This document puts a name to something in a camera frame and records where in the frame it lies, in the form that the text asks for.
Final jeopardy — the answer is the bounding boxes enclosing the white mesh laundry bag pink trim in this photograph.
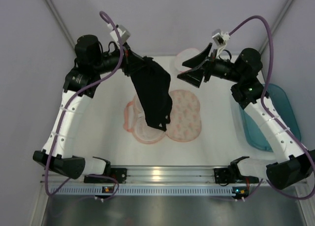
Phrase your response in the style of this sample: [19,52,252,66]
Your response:
[174,48,200,73]

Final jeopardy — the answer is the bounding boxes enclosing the black garment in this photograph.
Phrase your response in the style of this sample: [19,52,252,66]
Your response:
[131,57,173,131]

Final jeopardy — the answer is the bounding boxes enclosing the orange patterned bra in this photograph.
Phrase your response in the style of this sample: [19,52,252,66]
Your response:
[123,90,202,144]

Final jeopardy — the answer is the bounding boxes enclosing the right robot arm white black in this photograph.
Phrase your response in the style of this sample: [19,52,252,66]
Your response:
[177,44,315,190]

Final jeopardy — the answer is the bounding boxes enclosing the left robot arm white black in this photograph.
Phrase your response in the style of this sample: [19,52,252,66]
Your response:
[32,35,132,179]

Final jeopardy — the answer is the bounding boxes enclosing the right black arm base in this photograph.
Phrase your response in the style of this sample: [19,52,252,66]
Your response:
[214,166,247,185]

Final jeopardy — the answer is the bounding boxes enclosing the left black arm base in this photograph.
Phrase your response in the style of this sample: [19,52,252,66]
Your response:
[84,167,127,184]

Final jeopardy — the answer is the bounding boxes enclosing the teal plastic basin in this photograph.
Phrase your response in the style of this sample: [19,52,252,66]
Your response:
[239,84,302,152]

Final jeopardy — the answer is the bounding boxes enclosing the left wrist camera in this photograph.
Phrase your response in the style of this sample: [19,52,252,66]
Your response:
[107,24,130,44]

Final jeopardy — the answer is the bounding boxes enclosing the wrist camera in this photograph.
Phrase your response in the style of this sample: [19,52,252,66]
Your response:
[107,24,130,44]
[212,29,230,55]

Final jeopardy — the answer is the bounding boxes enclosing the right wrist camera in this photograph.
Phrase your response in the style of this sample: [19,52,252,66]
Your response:
[212,29,230,55]

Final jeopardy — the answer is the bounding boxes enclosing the right aluminium frame post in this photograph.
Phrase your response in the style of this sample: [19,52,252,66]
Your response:
[256,0,296,55]

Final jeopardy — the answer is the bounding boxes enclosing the aluminium frame post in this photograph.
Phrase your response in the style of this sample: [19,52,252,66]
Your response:
[43,0,75,52]
[256,0,296,55]

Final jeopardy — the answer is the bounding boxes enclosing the left aluminium frame post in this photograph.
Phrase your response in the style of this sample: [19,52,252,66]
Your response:
[43,0,75,52]

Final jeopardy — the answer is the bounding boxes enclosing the aluminium front rail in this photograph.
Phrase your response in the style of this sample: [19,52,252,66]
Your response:
[39,165,308,186]

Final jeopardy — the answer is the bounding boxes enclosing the slotted white cable duct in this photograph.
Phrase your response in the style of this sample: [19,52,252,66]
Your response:
[57,185,249,196]

